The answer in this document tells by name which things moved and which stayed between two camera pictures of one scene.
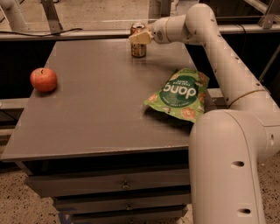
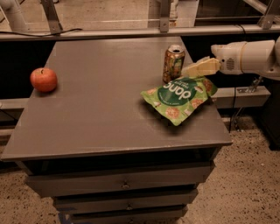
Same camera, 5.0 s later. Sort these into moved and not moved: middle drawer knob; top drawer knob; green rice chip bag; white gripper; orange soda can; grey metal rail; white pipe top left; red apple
Moved: white gripper; orange soda can; green rice chip bag
Not moved: middle drawer knob; red apple; grey metal rail; white pipe top left; top drawer knob
